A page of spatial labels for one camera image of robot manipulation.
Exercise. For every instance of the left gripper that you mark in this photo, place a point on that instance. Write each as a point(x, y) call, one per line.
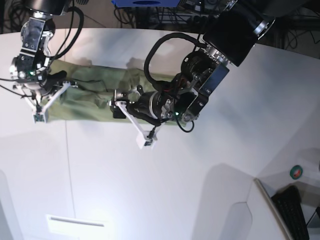
point(151, 107)

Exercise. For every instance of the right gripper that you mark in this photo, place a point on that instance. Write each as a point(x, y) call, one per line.
point(35, 73)

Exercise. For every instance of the green t-shirt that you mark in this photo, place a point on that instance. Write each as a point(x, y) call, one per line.
point(96, 85)

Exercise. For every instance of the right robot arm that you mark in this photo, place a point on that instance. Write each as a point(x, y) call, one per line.
point(40, 28)

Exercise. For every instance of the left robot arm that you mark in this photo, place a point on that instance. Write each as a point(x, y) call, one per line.
point(227, 40)

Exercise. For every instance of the blue box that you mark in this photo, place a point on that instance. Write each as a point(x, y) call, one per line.
point(145, 3)

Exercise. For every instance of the black power strip with plugs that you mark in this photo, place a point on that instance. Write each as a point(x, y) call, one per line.
point(226, 20)

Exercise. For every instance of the green tape roll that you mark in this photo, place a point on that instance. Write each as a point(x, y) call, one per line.
point(296, 172)

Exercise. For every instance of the black keyboard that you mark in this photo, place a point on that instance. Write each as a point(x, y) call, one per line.
point(288, 204)

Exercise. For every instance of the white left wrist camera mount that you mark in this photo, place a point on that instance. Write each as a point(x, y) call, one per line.
point(137, 125)

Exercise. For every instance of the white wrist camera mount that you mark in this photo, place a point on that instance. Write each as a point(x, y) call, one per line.
point(39, 99)
point(137, 125)

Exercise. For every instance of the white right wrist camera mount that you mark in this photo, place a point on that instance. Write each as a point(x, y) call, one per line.
point(39, 99)

